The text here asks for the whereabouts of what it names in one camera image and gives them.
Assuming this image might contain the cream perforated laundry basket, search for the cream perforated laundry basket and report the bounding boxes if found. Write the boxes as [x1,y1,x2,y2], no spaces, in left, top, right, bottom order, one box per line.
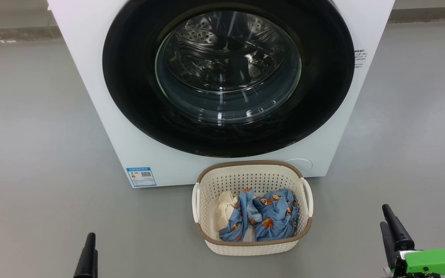
[192,160,314,256]

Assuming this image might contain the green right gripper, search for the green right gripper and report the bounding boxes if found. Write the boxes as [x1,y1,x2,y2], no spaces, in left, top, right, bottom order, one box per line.
[380,204,445,278]

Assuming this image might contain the white washing machine body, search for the white washing machine body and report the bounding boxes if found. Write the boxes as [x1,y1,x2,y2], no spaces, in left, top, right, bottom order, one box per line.
[47,0,396,188]

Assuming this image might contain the blue energy label sticker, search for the blue energy label sticker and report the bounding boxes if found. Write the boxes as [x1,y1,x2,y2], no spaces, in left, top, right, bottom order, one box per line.
[126,167,157,188]

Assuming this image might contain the round glass washer door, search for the round glass washer door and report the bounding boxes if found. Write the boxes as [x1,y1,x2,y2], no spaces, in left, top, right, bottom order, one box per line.
[102,0,355,158]

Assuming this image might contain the round white filter cover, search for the round white filter cover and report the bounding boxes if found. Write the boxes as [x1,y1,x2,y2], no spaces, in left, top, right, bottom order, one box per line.
[284,158,313,170]

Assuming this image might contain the blue and cream printed garment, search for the blue and cream printed garment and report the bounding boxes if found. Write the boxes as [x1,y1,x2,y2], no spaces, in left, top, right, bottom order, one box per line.
[217,188,262,242]

